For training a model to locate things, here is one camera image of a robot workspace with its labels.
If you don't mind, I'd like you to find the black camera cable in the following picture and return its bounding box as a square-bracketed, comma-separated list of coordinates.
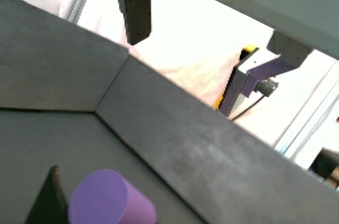
[229, 94, 268, 122]

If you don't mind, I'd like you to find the purple cylinder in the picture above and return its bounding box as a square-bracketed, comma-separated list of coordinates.
[68, 169, 156, 224]

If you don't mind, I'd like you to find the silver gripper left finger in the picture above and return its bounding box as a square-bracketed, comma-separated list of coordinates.
[117, 0, 150, 45]

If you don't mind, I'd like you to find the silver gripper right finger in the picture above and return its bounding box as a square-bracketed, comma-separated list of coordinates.
[219, 31, 312, 116]

